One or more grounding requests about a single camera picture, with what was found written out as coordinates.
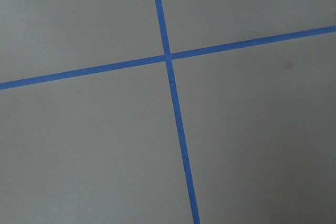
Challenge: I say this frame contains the blue tape grid lines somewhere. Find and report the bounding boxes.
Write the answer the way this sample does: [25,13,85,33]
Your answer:
[1,0,335,223]

